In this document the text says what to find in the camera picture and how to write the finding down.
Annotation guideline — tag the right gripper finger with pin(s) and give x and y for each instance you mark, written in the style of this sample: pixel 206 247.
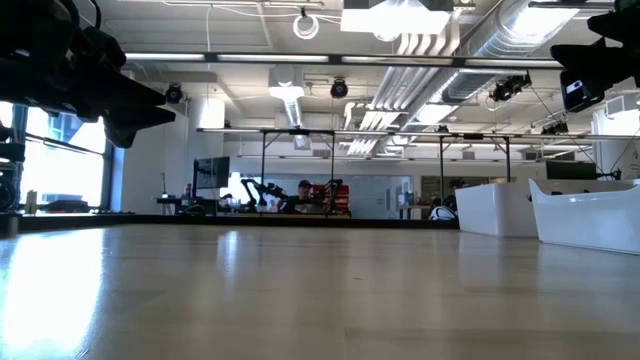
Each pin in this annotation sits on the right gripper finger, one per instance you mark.
pixel 582 92
pixel 600 57

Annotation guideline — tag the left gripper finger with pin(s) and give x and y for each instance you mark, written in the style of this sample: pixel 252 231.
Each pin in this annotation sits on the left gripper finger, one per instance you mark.
pixel 132 125
pixel 130 92

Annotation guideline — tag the background black robot arm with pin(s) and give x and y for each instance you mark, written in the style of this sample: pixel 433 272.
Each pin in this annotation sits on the background black robot arm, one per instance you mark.
pixel 332 192
pixel 260 190

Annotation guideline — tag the black ceiling device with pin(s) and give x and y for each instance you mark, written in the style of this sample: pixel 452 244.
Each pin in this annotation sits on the black ceiling device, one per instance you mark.
pixel 510 87

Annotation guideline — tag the wide black monitor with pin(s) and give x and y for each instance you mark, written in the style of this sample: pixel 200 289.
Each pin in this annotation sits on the wide black monitor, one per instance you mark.
pixel 570 170

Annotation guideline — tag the large office window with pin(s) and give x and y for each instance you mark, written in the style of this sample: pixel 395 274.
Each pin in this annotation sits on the large office window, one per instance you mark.
pixel 62 170

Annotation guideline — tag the black computer monitor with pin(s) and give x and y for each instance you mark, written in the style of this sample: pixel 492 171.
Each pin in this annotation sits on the black computer monitor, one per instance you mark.
pixel 212 172

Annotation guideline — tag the black object by window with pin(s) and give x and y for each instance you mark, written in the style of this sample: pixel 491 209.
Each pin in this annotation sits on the black object by window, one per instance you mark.
pixel 10 151

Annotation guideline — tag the small green bottle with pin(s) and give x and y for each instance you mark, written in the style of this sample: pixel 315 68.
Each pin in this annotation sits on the small green bottle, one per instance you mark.
pixel 31 201

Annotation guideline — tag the white plastic bin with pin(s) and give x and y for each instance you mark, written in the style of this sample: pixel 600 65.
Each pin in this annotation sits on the white plastic bin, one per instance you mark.
pixel 492 210
pixel 585 220

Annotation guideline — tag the person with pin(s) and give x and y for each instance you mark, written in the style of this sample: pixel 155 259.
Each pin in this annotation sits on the person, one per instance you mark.
pixel 302 197
pixel 455 192

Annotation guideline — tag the white ceiling baffles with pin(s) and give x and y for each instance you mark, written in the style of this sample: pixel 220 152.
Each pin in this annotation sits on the white ceiling baffles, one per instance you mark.
pixel 400 85

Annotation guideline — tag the white and black round object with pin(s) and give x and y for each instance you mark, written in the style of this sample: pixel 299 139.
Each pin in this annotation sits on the white and black round object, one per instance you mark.
pixel 442 212

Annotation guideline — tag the white ceiling light panel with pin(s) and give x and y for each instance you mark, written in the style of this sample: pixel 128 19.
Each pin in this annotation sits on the white ceiling light panel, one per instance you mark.
pixel 390 20

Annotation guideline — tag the red cabinet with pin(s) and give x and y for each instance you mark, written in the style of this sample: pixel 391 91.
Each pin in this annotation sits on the red cabinet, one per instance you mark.
pixel 342 192

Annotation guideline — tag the black bar with light strips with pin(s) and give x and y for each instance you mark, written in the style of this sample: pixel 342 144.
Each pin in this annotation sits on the black bar with light strips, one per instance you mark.
pixel 350 60

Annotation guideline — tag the black ceiling camera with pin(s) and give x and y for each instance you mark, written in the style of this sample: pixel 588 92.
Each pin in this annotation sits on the black ceiling camera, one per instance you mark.
pixel 339 89
pixel 174 93

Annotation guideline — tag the black background rig frame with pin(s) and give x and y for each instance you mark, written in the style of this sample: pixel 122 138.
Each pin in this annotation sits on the black background rig frame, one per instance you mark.
pixel 475 136
pixel 297 132

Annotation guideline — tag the black aluminium table frame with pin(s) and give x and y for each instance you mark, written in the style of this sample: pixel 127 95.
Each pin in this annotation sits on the black aluminium table frame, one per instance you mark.
pixel 250 221

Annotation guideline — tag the white ceiling duct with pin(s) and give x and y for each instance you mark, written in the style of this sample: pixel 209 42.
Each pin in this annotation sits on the white ceiling duct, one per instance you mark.
pixel 285 95

